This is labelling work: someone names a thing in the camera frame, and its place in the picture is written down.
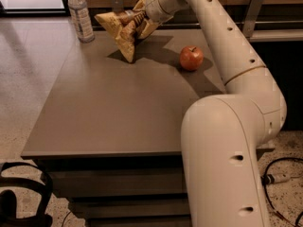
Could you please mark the left metal bracket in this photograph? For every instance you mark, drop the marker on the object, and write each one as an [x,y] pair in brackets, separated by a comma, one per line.
[117,5]

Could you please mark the red apple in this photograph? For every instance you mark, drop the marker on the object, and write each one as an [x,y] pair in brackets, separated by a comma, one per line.
[191,57]

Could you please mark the striped power connector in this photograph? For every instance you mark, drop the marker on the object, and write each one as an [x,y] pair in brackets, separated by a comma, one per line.
[275,178]

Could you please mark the black chair base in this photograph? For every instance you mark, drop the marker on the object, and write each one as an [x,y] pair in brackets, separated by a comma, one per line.
[23,201]

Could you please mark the metal bracket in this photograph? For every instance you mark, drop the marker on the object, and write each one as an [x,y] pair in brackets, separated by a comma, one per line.
[117,5]
[250,18]

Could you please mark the grey drawer cabinet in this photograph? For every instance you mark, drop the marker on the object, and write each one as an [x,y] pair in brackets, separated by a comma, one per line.
[109,133]

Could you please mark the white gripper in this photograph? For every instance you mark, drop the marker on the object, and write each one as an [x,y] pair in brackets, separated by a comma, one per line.
[156,8]

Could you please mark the brown chip bag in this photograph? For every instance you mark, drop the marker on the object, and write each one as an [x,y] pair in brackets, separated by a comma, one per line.
[122,27]

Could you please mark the clear plastic water bottle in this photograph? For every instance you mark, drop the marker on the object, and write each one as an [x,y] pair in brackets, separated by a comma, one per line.
[81,20]

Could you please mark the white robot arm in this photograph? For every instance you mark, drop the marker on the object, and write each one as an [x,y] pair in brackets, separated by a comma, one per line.
[220,134]

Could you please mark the right metal bracket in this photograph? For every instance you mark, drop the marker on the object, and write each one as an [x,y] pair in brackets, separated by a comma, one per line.
[250,18]

